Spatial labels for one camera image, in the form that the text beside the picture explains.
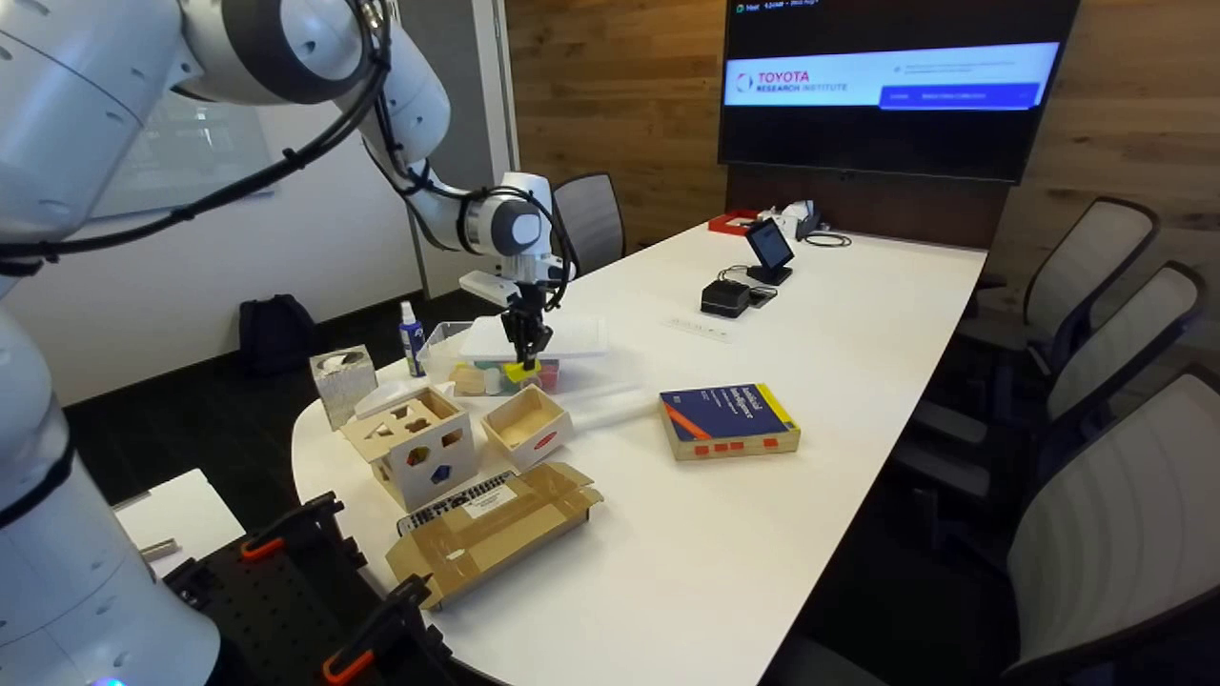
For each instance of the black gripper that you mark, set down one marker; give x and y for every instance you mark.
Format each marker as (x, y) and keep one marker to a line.
(523, 326)

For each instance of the yellow block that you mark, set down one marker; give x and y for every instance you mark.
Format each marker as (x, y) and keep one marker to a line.
(519, 373)

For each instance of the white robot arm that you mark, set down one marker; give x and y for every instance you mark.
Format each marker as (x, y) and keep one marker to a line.
(77, 91)

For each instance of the clear plastic container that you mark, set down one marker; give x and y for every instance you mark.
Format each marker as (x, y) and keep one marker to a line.
(594, 379)

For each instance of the small open wooden box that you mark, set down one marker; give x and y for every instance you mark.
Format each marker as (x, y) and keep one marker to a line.
(527, 428)

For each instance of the hand sanitizer bottle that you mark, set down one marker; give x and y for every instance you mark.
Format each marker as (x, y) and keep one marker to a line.
(413, 341)

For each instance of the grey office chair left side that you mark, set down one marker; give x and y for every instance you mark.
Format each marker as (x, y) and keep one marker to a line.
(594, 218)

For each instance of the grey office chair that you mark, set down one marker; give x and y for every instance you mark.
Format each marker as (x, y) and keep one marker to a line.
(992, 464)
(1116, 551)
(1063, 293)
(594, 218)

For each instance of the wooden shape sorter box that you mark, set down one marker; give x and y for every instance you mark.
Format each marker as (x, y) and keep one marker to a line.
(419, 448)

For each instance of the grey tissue box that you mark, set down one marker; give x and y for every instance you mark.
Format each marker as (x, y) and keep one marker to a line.
(342, 379)

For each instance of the small black box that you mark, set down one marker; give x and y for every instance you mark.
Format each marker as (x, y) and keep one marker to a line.
(726, 298)

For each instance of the blue and orange book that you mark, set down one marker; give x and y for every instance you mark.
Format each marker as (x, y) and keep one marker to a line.
(726, 421)

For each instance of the red box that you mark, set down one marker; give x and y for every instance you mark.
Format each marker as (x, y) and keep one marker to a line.
(732, 222)

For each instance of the flat cardboard box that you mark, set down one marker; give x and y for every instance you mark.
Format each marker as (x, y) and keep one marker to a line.
(487, 535)

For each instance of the black bag on floor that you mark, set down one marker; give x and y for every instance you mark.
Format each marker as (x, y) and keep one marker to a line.
(277, 332)

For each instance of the black tablet stand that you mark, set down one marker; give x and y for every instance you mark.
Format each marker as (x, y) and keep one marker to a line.
(771, 255)

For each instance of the black clamp orange tip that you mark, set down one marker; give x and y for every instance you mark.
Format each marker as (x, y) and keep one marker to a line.
(370, 643)

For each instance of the black perforated mounting board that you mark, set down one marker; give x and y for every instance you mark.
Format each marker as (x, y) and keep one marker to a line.
(289, 614)

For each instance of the grey office chair far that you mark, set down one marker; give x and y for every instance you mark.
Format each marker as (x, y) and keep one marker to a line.
(1063, 293)

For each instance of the grey office chair middle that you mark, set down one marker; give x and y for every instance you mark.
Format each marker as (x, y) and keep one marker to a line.
(992, 464)

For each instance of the grey office chair near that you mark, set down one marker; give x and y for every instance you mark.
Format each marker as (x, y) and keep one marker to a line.
(1116, 551)

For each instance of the wall mounted television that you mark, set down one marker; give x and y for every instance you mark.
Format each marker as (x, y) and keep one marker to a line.
(942, 91)

